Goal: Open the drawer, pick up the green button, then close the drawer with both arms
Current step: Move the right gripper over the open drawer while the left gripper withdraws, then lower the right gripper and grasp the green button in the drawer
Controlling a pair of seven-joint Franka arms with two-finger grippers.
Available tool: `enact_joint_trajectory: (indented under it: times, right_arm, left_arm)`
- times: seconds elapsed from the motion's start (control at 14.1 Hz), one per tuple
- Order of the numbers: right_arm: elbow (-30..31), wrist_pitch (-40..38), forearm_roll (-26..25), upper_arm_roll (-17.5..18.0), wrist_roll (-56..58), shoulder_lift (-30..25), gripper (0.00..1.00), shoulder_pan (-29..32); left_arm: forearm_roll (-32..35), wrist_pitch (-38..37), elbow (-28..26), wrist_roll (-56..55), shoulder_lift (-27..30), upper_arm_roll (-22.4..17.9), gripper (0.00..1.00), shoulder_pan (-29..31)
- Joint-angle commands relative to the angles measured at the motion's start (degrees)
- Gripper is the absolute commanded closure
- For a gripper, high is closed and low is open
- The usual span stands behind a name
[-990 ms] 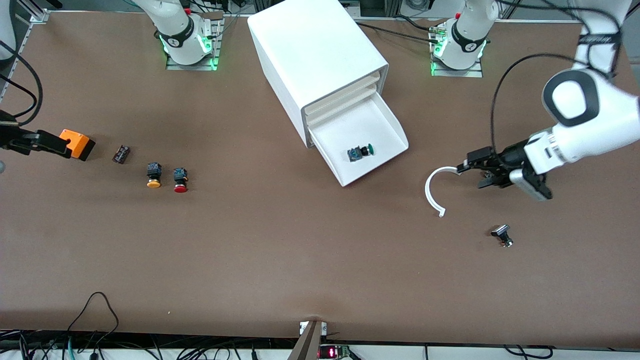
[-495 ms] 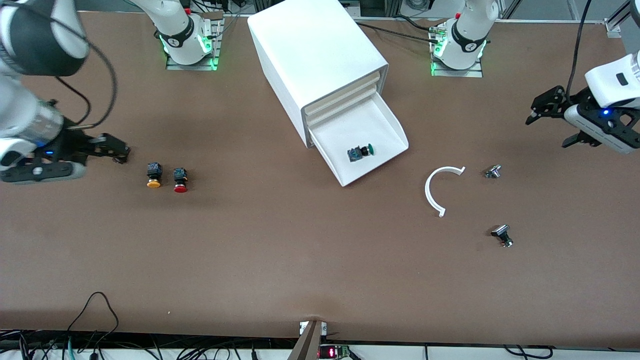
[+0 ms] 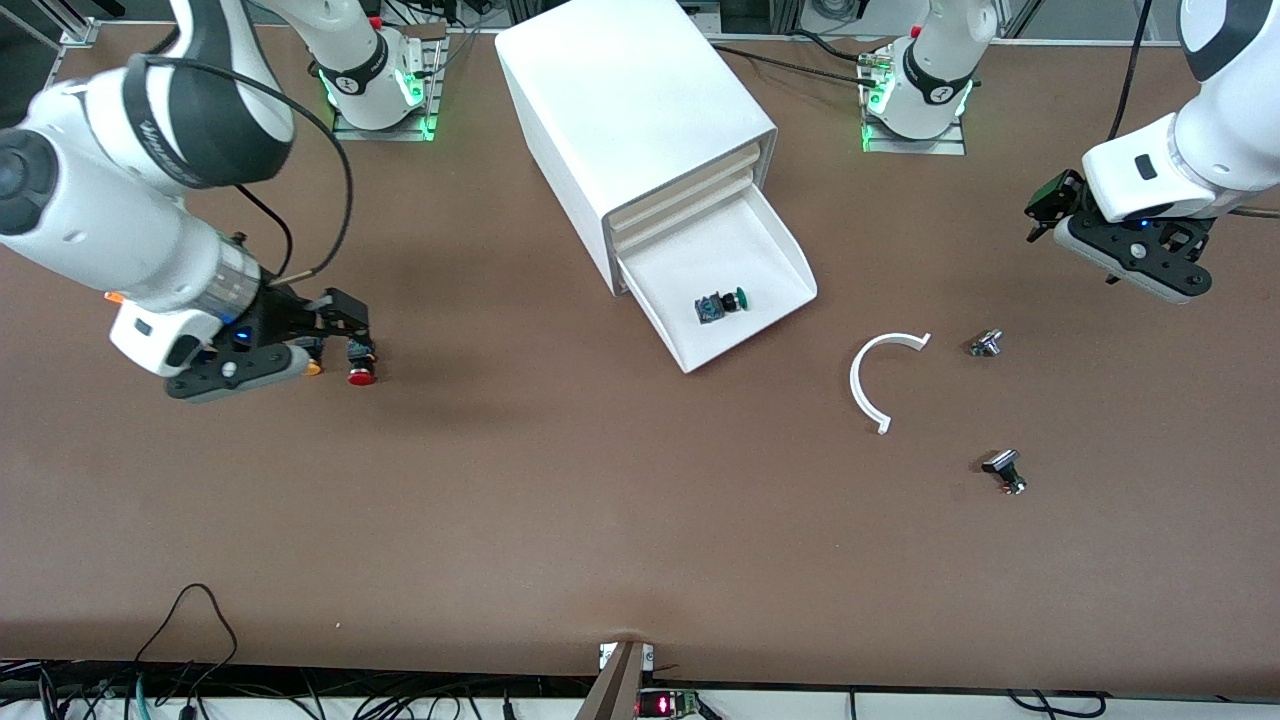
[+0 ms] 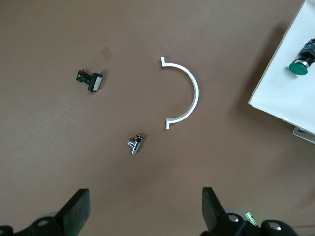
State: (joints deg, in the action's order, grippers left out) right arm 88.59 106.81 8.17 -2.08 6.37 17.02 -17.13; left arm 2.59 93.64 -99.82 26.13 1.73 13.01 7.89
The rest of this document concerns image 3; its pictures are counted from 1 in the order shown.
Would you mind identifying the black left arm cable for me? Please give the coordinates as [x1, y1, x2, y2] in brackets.
[1105, 0, 1151, 141]

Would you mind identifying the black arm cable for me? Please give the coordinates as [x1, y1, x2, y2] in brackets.
[1105, 0, 1151, 141]
[130, 55, 356, 281]

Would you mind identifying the white curved plastic arc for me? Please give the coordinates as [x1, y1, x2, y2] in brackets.
[849, 332, 933, 436]

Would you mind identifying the white drawer cabinet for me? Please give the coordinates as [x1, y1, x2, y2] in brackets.
[494, 0, 779, 297]

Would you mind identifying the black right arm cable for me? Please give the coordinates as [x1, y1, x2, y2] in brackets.
[130, 55, 356, 281]

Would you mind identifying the red display electronic module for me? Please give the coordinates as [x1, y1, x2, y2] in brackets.
[637, 688, 701, 719]

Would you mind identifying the black cable behind cabinet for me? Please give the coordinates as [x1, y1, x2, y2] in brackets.
[712, 42, 881, 89]

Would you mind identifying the thin black looped cable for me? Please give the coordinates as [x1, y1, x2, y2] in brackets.
[135, 583, 239, 691]

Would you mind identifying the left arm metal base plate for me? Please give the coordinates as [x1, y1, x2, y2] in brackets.
[862, 40, 968, 156]

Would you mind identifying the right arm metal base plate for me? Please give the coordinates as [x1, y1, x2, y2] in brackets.
[330, 25, 441, 143]

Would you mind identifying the green mushroom push button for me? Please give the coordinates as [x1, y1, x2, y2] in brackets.
[695, 287, 751, 326]

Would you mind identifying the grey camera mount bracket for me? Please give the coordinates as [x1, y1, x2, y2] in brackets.
[575, 640, 646, 720]

